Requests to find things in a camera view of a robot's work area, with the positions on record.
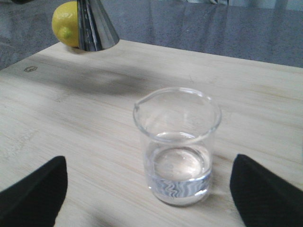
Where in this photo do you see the light wooden cutting board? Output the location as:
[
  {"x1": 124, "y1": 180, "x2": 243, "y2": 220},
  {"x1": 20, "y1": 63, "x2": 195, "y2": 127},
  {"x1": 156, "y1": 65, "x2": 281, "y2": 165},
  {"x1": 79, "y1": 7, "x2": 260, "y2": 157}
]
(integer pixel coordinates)
[{"x1": 0, "y1": 40, "x2": 303, "y2": 227}]

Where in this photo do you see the yellow lemon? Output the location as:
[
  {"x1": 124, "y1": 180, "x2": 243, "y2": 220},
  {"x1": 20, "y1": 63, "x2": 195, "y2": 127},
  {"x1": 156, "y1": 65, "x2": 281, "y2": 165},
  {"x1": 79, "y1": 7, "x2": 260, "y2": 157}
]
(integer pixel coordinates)
[{"x1": 52, "y1": 1, "x2": 79, "y2": 47}]

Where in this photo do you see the steel hourglass jigger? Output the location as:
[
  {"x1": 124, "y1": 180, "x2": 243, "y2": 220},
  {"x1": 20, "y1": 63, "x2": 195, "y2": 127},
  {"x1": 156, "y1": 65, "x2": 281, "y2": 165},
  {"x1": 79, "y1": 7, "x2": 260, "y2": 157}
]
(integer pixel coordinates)
[{"x1": 77, "y1": 0, "x2": 120, "y2": 52}]

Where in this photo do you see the grey curtain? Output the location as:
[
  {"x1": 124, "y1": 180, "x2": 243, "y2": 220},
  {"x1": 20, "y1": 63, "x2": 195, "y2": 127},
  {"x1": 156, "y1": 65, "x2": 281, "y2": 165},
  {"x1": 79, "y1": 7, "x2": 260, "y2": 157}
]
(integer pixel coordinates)
[{"x1": 186, "y1": 0, "x2": 303, "y2": 11}]

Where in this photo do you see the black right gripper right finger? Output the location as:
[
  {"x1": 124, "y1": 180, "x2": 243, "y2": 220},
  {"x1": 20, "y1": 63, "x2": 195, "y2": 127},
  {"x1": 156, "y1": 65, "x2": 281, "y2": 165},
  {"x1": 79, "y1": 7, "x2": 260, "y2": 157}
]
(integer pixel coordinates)
[{"x1": 230, "y1": 154, "x2": 303, "y2": 227}]

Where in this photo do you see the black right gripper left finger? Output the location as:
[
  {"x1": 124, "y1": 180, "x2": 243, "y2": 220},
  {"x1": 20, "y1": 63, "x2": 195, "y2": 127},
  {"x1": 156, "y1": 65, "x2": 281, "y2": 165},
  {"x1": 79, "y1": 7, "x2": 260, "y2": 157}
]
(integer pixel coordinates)
[{"x1": 0, "y1": 156, "x2": 68, "y2": 227}]

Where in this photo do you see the clear glass beaker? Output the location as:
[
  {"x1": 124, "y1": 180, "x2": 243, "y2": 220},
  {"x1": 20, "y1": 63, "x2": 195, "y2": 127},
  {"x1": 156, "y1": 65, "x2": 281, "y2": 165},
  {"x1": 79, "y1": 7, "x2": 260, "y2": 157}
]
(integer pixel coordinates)
[{"x1": 133, "y1": 87, "x2": 222, "y2": 206}]

